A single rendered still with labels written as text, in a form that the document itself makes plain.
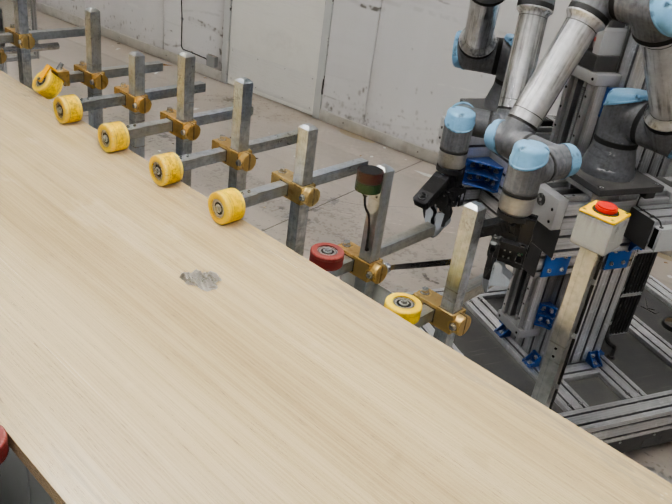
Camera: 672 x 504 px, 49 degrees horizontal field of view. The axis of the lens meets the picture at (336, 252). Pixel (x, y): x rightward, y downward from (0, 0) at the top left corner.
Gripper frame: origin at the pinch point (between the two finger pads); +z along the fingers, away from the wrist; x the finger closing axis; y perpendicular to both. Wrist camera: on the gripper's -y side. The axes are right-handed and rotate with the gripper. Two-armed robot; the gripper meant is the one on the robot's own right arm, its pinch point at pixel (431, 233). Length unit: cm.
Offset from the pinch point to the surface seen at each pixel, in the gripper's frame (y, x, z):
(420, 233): -7.6, -1.5, -3.1
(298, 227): -32.7, 19.3, -2.7
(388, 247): -20.8, -1.5, -2.9
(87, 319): -99, 8, -8
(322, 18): 210, 250, 15
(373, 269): -33.4, -7.3, -3.6
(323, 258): -45.7, -1.9, -8.0
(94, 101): -45, 98, -13
